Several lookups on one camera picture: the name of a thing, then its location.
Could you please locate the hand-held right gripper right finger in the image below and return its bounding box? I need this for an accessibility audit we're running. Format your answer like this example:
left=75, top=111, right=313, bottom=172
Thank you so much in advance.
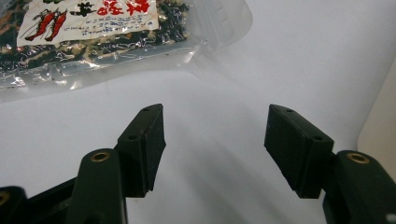
left=263, top=104, right=396, bottom=224

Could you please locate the clear bag of dried seaweed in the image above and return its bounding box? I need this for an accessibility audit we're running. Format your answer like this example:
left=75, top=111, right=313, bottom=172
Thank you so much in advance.
left=0, top=0, right=254, bottom=104

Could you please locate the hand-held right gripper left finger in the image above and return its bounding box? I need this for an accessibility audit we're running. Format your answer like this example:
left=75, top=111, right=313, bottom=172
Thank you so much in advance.
left=65, top=103, right=167, bottom=224

